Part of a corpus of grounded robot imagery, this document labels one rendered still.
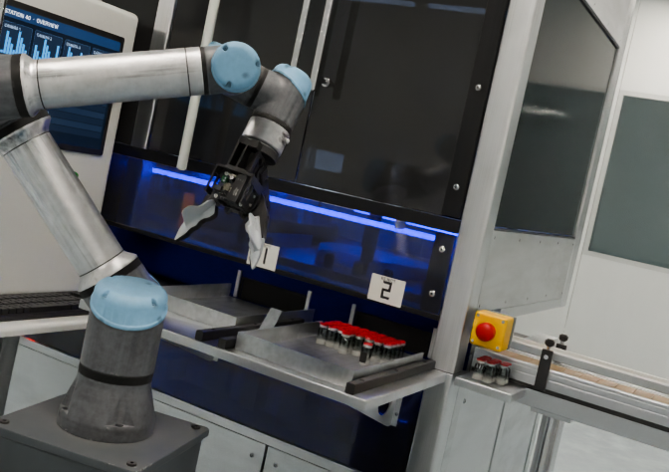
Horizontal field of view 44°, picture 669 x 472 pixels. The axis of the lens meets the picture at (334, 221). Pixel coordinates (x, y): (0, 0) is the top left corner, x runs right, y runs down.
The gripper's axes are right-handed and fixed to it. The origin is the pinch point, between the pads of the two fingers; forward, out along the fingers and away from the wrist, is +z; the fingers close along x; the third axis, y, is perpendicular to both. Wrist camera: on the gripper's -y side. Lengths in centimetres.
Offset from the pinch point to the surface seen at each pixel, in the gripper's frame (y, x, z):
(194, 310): -40.1, -18.0, 5.3
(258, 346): -25.8, 4.2, 8.6
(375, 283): -54, 13, -17
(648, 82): -435, 43, -306
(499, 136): -37, 31, -52
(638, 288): -482, 82, -172
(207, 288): -64, -29, -3
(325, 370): -23.3, 19.0, 8.5
